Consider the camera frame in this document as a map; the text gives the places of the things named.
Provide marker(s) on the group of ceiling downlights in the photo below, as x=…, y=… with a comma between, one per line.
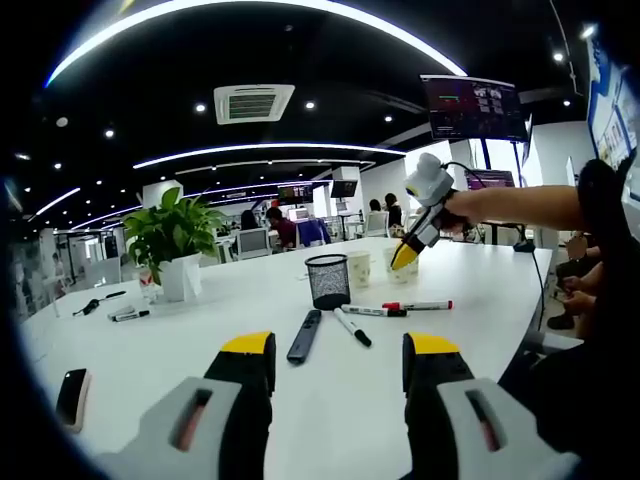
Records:
x=200, y=107

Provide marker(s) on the black smartphone pink case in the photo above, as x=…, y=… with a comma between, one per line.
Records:
x=71, y=397

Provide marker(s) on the black labelled whiteboard marker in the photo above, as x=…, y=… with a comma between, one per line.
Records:
x=131, y=316

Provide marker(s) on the small black plug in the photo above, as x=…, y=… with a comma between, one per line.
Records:
x=525, y=246

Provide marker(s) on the white printed paper cup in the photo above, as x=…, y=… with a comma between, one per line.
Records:
x=360, y=270
x=411, y=276

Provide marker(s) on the black mesh pen holder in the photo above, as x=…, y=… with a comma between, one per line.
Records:
x=327, y=285

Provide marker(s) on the green plant in white pot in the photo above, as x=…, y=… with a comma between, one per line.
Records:
x=182, y=280

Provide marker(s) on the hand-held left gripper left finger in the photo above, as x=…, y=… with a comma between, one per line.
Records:
x=220, y=400

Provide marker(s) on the purple screen desk monitor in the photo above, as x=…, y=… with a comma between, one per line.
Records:
x=492, y=179

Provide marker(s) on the red whiteboard marker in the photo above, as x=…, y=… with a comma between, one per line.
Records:
x=425, y=304

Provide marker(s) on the short ceiling light strip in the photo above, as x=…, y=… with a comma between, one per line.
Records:
x=60, y=199

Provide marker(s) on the curved ceiling light strip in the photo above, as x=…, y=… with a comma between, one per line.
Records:
x=270, y=146
x=52, y=79

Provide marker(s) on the white office chair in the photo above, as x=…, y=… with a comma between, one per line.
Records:
x=377, y=224

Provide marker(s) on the large hanging dark monitor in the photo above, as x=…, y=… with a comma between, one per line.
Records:
x=475, y=107

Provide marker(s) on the black pen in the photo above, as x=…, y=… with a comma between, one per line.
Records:
x=116, y=294

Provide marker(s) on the ceiling air conditioner unit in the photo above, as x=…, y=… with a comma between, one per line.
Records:
x=254, y=104

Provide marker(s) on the round smoke detector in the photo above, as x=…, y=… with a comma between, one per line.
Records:
x=62, y=121

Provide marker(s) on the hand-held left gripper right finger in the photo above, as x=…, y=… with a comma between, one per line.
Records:
x=452, y=400

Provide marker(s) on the grey office chair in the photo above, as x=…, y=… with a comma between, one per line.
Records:
x=252, y=244

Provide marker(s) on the grey chair seat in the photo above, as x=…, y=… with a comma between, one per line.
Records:
x=555, y=342

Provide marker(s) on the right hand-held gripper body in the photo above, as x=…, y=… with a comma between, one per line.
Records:
x=430, y=180

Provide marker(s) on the blue white wall display board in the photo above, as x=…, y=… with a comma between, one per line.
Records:
x=612, y=125

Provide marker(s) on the small tilted hanging monitor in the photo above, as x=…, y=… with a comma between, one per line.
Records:
x=344, y=188

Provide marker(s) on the person's right hand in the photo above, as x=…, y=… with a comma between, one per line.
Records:
x=462, y=212

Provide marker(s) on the small white red figurine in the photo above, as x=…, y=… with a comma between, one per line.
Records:
x=149, y=285

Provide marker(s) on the blue jacket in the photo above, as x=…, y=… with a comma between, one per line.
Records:
x=312, y=231

